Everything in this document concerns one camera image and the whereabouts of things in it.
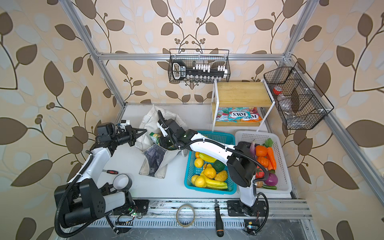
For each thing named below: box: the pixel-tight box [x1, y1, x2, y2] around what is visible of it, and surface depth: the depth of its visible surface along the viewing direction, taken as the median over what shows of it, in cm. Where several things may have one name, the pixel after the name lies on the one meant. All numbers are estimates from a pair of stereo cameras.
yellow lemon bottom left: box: [191, 175, 207, 188], surface depth 76 cm
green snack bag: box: [149, 132, 161, 146], surface depth 86 cm
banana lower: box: [200, 171, 228, 189], surface depth 79 cm
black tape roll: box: [113, 173, 133, 191], surface depth 83 cm
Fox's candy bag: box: [216, 107, 263, 123], surface depth 90 cm
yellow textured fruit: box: [203, 163, 217, 179], surface depth 82 cm
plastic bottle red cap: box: [272, 86, 296, 120], surface depth 79 cm
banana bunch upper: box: [198, 152, 217, 163], surface depth 88 cm
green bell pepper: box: [213, 159, 226, 172], surface depth 84 cm
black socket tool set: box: [172, 60, 228, 82], surface depth 86 cm
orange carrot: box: [263, 138, 277, 171], surface depth 91 cm
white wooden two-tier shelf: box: [211, 78, 276, 132], surface depth 86 cm
